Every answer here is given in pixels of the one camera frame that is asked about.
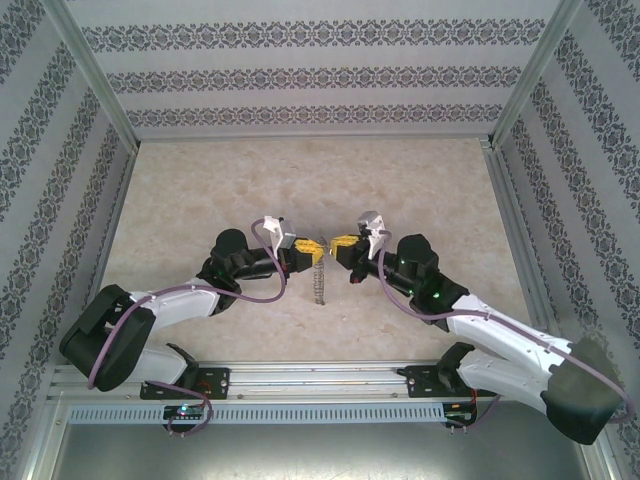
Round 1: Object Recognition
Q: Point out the slotted grey cable duct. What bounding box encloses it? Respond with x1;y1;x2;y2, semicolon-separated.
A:
67;402;446;425

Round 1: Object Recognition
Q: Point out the aluminium floor strip thin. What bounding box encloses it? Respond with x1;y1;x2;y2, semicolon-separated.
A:
87;144;144;301

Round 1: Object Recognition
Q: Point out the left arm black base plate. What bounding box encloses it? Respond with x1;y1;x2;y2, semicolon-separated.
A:
139;366;232;401

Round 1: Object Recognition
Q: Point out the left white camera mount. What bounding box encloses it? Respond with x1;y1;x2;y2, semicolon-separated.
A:
260;213;287;251

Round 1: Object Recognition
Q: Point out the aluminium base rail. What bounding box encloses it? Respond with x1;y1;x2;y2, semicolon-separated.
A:
48;358;451;401

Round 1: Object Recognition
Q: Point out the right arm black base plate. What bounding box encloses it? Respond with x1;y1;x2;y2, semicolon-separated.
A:
397;363;496;400

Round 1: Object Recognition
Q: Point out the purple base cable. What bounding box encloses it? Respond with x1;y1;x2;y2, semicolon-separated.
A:
147;380;215;434
469;393;502;427

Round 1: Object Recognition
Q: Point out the aluminium frame post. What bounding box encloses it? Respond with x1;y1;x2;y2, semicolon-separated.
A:
47;0;142;151
487;0;586;149

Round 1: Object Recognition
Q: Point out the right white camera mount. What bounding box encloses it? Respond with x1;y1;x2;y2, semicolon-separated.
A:
364;214;390;261

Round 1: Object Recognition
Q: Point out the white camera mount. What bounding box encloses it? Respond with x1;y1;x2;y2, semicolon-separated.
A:
260;213;287;251
364;214;390;261

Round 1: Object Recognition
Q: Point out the aluminium floor rail wide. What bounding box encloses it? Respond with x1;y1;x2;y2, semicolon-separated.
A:
479;142;561;341

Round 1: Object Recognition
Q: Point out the metal plate with key rings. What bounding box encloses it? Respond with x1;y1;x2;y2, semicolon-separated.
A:
310;237;332;307

